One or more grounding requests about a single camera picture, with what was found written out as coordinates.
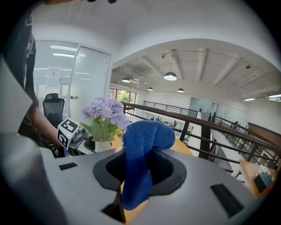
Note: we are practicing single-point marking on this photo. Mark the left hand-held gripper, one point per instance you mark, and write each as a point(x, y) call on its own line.
point(65, 134)

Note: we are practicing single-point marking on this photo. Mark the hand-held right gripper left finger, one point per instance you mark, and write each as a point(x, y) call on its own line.
point(76, 186)

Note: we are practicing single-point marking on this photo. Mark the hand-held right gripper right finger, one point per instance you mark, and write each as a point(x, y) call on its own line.
point(197, 197)

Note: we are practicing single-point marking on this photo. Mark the white vase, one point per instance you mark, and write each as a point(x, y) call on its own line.
point(103, 146)

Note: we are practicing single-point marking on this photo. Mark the purple flower bouquet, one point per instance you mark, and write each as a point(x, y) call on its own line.
point(105, 109)

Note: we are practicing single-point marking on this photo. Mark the blue cloth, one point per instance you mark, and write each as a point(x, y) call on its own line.
point(142, 142)

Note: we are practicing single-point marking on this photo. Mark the person's left forearm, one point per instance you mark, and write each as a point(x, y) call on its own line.
point(44, 125)

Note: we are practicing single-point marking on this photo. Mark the black mesh office chair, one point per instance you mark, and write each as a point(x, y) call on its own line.
point(53, 109)

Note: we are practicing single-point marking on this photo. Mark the dark staircase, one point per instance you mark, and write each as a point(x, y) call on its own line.
point(205, 142)

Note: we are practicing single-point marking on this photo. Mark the wooden side table white legs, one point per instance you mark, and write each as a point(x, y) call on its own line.
point(248, 171)

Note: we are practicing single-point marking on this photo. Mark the black-framed window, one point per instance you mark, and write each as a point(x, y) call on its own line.
point(124, 96)

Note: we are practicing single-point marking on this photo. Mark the frosted glass door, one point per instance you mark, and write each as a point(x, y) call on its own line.
point(92, 83)

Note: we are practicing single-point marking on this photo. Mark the teal tissue box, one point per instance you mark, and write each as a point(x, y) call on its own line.
point(262, 182)

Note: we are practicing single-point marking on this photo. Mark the black railing with wooden handrail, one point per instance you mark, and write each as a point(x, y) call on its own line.
point(184, 131)

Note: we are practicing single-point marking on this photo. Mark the white paper notice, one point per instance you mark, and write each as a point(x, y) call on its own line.
point(53, 77)

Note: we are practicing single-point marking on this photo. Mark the striped glass partition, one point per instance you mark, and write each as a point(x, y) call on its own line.
point(63, 61)

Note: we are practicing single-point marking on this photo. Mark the black metal railing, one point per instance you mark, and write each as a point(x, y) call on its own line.
point(175, 109)

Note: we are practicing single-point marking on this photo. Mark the person's black shirt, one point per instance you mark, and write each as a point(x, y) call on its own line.
point(22, 66)

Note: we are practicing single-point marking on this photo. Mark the white ceiling tube light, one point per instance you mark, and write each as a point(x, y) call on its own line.
point(274, 96)
point(249, 99)

